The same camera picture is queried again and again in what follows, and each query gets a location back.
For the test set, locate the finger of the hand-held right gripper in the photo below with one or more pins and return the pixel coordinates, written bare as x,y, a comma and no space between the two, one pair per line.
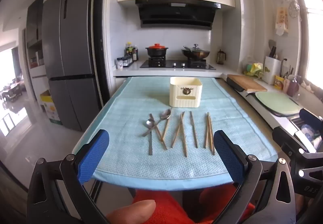
286,138
309,116

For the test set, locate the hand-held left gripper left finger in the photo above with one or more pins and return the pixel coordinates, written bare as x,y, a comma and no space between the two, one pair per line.
93,156

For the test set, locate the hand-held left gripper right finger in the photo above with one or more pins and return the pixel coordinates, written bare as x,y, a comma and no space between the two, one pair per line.
229,158

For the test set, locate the small metal spoon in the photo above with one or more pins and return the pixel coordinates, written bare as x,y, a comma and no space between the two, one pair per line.
149,123

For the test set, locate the cream utensil holder box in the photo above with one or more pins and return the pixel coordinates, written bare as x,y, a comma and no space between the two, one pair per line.
185,95

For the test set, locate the large metal spoon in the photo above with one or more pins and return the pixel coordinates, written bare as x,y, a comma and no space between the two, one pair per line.
165,114

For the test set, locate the person's left hand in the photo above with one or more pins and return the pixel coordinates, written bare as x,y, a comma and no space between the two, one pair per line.
131,211

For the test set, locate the mauve cup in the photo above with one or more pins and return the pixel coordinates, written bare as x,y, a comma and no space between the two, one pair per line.
292,88

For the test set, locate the light blue towel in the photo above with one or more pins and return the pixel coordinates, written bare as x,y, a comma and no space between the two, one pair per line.
126,158

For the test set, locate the light green cutting board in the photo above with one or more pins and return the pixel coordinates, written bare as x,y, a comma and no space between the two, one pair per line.
276,104

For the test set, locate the pink bottle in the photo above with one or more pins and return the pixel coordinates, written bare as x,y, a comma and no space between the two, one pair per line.
286,86

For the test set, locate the yellow packet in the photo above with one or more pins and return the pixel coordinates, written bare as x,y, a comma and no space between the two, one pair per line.
278,82

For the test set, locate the white knife holder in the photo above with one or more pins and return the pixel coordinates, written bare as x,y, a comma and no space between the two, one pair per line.
271,70

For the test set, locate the yellow cardboard box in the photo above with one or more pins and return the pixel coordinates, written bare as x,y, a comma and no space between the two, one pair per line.
50,108

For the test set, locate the wooden cutting board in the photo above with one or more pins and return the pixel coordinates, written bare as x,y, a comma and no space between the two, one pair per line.
246,82

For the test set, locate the yellow green cloths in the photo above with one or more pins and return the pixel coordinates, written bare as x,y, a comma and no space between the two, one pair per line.
253,69

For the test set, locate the red clothing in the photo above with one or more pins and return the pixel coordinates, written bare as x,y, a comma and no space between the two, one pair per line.
171,203

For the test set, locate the window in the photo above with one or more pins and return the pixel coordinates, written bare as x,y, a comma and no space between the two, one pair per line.
313,37

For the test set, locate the grey spatula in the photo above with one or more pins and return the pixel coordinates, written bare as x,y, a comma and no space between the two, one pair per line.
271,43

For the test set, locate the white label spice jar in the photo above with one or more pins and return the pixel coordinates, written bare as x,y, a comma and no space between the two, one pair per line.
119,63

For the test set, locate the hanging printed towel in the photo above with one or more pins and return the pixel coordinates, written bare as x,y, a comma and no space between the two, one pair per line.
281,21

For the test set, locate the rack of spice jars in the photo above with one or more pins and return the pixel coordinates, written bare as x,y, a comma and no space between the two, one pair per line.
127,61

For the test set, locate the black gas stove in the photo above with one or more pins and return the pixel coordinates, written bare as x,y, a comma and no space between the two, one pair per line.
176,64

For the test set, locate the wok with glass lid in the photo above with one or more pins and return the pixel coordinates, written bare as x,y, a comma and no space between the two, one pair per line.
195,54

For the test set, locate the dark sauce bottle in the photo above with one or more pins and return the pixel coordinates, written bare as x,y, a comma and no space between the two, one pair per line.
135,54

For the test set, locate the yellow cap sauce bottle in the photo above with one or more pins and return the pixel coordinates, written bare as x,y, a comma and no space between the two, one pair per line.
129,48

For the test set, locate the grey refrigerator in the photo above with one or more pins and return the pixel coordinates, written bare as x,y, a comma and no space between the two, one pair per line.
73,37

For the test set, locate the black clay pot red lid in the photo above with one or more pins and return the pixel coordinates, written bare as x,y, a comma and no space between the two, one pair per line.
157,51

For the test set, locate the open shelf cabinet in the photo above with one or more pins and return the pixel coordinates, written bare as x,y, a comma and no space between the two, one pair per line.
35,37

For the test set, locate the black range hood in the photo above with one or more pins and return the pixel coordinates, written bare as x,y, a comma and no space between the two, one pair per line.
174,16

